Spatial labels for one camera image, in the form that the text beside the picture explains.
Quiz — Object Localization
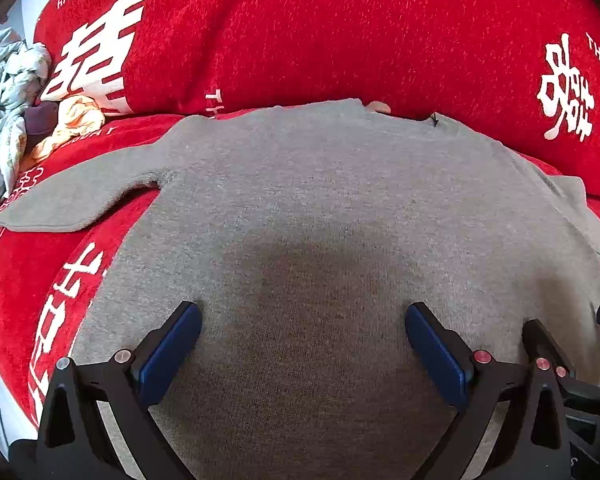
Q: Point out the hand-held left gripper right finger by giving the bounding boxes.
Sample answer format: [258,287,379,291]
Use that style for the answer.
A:
[405,302,574,480]

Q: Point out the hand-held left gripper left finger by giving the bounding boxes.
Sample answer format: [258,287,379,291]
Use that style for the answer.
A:
[35,301,203,480]

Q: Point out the grey knit sweater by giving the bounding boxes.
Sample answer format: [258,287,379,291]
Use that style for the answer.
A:
[0,97,600,480]

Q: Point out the orange cloth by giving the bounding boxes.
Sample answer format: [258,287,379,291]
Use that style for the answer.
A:
[30,95,106,161]

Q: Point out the dark purple cloth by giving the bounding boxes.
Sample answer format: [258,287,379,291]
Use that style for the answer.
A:
[24,101,61,137]

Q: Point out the light blue printed cloth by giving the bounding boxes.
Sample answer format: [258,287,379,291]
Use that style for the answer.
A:
[0,27,51,223]

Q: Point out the red printed sofa cover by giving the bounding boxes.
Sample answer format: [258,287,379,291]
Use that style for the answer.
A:
[0,0,600,431]

